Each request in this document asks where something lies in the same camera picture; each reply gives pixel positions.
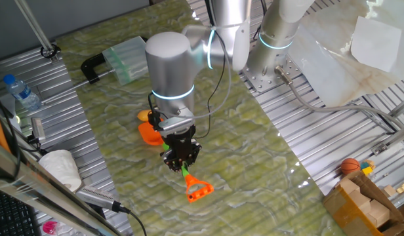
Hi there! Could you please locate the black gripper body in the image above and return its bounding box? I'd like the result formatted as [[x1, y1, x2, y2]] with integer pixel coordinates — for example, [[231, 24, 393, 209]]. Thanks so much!
[[161, 126, 197, 158]]

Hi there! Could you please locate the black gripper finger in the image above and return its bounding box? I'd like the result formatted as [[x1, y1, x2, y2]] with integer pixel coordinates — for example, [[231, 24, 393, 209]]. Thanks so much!
[[160, 147, 184, 173], [181, 141, 203, 172]]

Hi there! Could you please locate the orange green toy shovel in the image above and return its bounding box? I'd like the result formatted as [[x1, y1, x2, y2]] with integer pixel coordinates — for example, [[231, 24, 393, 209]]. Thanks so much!
[[138, 121, 215, 204]]

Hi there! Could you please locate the yellow toy mango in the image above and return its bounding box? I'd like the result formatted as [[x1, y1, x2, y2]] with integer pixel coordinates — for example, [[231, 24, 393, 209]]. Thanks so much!
[[136, 109, 153, 123]]

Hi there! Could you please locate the pink plastic object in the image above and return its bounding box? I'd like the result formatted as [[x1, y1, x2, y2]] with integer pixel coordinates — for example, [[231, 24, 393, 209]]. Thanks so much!
[[42, 220, 59, 235]]

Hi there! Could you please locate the green marble pattern mat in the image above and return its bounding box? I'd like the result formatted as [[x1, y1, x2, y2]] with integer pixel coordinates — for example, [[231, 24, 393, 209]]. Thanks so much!
[[56, 0, 346, 236]]

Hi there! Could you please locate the translucent plastic box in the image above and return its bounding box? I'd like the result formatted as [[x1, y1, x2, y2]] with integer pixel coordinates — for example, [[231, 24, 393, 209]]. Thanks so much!
[[102, 35, 150, 87]]

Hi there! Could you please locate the black C-clamp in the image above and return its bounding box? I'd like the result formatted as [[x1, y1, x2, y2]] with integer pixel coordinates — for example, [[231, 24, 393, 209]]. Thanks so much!
[[37, 36, 150, 106]]

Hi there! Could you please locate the white marble pattern sheet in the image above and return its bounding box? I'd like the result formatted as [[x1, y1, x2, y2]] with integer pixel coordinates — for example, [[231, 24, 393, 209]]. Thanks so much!
[[287, 0, 404, 108]]

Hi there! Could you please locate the small toy basketball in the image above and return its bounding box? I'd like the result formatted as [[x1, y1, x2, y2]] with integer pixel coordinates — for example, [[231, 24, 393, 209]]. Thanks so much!
[[340, 157, 361, 176]]

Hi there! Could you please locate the clear water bottle blue cap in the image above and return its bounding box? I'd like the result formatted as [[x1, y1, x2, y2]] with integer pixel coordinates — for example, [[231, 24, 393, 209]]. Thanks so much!
[[3, 73, 43, 111]]

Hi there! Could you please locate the brown cardboard box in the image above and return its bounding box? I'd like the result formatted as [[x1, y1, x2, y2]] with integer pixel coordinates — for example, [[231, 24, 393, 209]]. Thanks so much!
[[322, 170, 404, 236]]

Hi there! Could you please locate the black keyboard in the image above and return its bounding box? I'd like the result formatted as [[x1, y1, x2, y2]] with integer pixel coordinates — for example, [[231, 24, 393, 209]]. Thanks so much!
[[0, 188, 42, 236]]

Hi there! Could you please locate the metal stand pole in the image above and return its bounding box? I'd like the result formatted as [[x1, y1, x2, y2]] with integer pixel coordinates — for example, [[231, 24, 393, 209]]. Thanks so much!
[[13, 0, 62, 64]]

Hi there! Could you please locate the white paper sheet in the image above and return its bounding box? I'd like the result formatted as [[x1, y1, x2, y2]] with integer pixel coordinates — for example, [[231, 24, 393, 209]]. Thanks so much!
[[350, 16, 403, 73]]

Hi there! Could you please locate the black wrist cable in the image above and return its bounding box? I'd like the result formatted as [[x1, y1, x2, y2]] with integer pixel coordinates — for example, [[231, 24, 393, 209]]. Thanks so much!
[[192, 31, 228, 140]]

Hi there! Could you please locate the black camera cable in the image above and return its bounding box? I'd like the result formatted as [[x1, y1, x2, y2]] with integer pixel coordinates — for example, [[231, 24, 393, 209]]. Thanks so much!
[[111, 200, 148, 236]]

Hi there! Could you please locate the thin grey wrist cable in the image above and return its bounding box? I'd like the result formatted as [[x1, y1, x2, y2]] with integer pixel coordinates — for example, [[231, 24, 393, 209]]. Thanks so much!
[[155, 32, 233, 120]]

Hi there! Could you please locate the silver grilled camera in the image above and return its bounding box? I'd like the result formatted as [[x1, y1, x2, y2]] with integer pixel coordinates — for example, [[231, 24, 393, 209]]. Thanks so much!
[[75, 185, 120, 212]]

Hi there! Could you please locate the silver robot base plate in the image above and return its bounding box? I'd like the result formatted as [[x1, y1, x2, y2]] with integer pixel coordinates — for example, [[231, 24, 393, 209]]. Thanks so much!
[[238, 54, 303, 94]]

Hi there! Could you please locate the aluminium frame bar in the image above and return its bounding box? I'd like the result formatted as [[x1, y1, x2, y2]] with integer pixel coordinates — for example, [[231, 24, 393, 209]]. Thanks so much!
[[0, 140, 124, 236]]

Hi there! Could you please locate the small silver camera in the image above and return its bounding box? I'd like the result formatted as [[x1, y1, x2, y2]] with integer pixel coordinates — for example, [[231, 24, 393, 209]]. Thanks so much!
[[27, 117, 47, 145]]

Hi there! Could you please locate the thick grey base cable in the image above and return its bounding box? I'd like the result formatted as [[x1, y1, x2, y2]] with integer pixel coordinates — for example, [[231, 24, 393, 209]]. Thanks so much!
[[274, 65, 404, 132]]

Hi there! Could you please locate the black base cable bundle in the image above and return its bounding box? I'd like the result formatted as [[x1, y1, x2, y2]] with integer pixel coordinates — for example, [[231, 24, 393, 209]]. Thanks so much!
[[252, 0, 268, 42]]

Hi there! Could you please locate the black hanging cable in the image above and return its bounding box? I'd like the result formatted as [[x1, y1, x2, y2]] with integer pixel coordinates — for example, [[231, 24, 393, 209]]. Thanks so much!
[[0, 93, 22, 180]]

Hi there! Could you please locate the aluminium bar with bracket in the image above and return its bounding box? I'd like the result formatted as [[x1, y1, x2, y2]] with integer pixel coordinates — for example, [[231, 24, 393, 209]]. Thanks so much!
[[371, 121, 404, 157]]

